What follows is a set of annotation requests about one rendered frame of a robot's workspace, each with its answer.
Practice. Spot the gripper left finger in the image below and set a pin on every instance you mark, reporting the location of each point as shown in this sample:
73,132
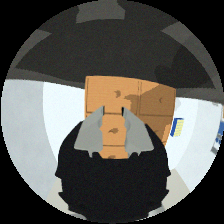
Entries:
85,138

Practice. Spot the tan wooden chest of drawers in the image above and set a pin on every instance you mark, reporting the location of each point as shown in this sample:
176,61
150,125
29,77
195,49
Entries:
138,105

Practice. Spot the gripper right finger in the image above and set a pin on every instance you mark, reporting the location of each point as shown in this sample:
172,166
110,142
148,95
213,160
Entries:
142,139

